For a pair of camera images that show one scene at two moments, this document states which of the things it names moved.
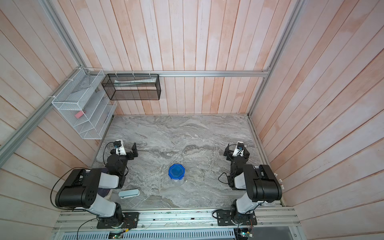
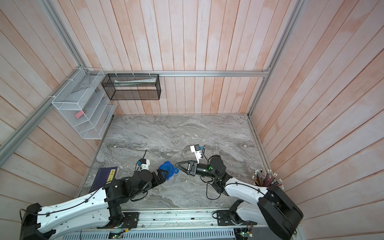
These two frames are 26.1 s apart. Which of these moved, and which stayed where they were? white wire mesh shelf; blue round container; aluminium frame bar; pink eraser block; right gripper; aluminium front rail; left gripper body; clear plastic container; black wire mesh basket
Moved: blue round container; left gripper body; right gripper; clear plastic container
Stayed: black wire mesh basket; aluminium frame bar; pink eraser block; aluminium front rail; white wire mesh shelf
